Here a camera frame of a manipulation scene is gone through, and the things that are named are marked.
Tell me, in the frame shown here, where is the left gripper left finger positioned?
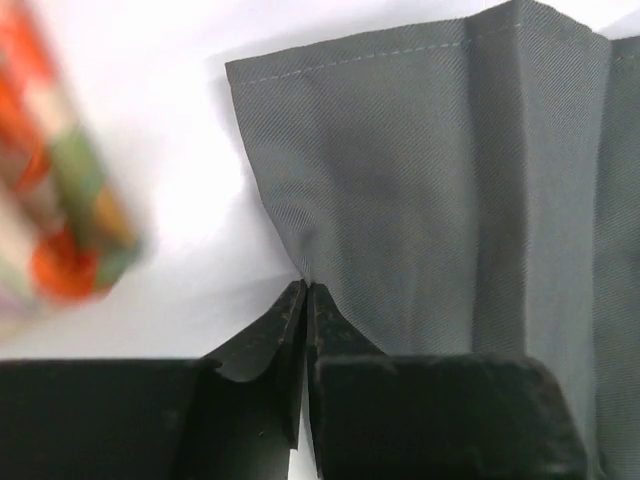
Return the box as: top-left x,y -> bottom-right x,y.
1,281 -> 306,479

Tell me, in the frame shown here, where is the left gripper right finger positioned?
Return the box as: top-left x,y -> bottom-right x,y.
306,284 -> 588,479

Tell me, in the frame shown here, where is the floral orange skirt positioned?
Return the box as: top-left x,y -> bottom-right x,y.
1,1 -> 140,337

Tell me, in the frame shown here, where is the grey skirt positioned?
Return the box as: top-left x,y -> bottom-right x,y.
226,1 -> 639,479

